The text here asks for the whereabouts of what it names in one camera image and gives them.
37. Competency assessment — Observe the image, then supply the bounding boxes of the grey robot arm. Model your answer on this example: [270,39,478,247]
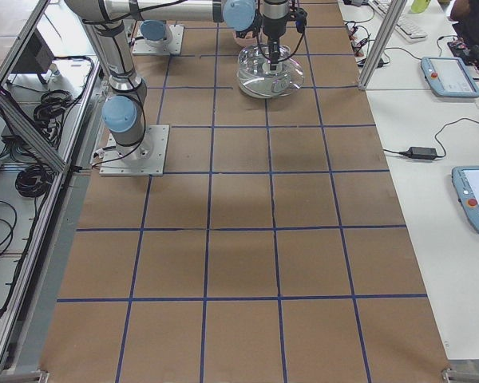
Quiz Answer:
[68,1,293,168]
[140,20,172,49]

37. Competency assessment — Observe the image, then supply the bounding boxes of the pink bowl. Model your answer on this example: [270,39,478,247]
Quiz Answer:
[232,31,251,46]

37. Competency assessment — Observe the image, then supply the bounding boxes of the blue teach pendant far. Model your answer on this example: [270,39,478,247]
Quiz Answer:
[420,57,479,98]

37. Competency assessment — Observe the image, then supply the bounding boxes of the blue teach pendant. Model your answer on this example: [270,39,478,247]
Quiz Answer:
[451,166,479,233]
[420,57,479,98]

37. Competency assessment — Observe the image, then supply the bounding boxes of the blue teach pendant near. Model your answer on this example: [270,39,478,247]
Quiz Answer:
[451,166,479,233]

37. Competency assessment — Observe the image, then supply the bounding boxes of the aluminium frame post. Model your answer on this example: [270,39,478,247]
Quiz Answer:
[358,0,406,91]

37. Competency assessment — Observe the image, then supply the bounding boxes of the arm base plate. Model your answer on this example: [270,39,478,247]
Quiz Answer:
[99,124,170,176]
[132,24,184,56]

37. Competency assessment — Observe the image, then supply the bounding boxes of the black power adapter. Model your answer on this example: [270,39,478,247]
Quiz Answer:
[399,146,439,160]

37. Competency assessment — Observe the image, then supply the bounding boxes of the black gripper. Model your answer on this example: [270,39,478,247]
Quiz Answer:
[262,0,289,71]

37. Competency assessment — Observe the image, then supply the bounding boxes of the white keyboard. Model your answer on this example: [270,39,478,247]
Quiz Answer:
[368,0,428,43]

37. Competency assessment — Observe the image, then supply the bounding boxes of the glass pot lid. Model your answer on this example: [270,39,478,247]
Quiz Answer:
[236,44,305,99]

